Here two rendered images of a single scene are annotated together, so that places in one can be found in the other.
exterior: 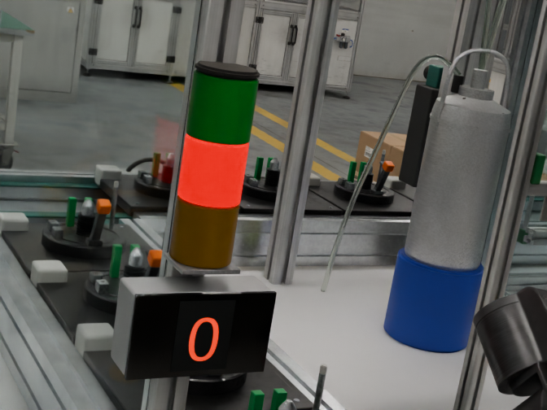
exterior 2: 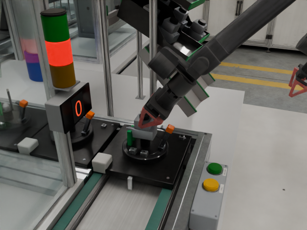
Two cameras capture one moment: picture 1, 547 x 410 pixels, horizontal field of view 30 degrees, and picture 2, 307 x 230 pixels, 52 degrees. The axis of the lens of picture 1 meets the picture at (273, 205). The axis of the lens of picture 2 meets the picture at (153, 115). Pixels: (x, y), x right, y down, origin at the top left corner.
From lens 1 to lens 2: 0.39 m
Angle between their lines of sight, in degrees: 43
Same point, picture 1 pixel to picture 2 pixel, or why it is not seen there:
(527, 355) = (171, 66)
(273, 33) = not seen: outside the picture
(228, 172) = (70, 49)
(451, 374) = not seen: hidden behind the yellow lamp
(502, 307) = (158, 56)
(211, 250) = (72, 78)
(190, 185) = (59, 60)
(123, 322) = (54, 117)
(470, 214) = not seen: hidden behind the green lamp
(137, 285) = (54, 102)
